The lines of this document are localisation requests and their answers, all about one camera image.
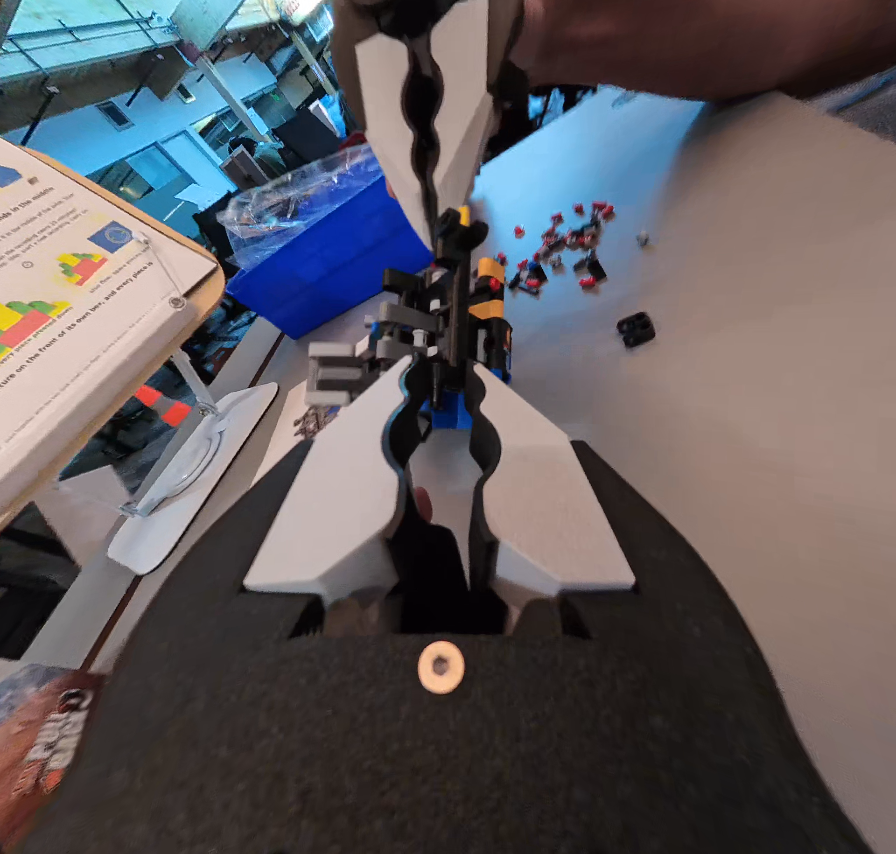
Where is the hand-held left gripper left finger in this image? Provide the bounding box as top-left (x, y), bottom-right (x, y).
top-left (243, 354), bottom-right (421, 634)

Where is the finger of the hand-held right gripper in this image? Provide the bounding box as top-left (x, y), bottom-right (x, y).
top-left (355, 31), bottom-right (441, 248)
top-left (420, 0), bottom-right (496, 211)

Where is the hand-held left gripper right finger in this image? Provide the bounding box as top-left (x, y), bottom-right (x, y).
top-left (468, 363), bottom-right (637, 631)

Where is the partly built lego model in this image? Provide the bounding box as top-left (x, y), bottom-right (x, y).
top-left (306, 204), bottom-right (515, 429)

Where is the person's right forearm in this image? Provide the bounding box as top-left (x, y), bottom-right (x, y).
top-left (514, 0), bottom-right (896, 102)

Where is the black lego connector piece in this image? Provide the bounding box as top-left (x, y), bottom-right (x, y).
top-left (616, 311), bottom-right (659, 349)

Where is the pile of small lego pieces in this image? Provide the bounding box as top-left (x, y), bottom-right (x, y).
top-left (507, 199), bottom-right (618, 296)

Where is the white paper with printed figure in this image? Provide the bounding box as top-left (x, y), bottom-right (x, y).
top-left (241, 378), bottom-right (365, 498)

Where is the clear plastic bag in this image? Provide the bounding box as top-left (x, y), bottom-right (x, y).
top-left (217, 146), bottom-right (393, 267)

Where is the white clear board stand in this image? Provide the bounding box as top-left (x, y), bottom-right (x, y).
top-left (42, 350), bottom-right (280, 576)

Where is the blue plastic bin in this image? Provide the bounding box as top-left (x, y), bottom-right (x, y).
top-left (225, 178), bottom-right (435, 340)

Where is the red grey striped object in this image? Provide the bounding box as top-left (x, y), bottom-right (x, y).
top-left (133, 384), bottom-right (193, 428)

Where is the instruction sheet on wooden board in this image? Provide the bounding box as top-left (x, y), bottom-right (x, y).
top-left (0, 136), bottom-right (226, 512)

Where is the brown printed cardboard box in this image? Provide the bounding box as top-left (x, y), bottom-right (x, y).
top-left (0, 664), bottom-right (106, 851)

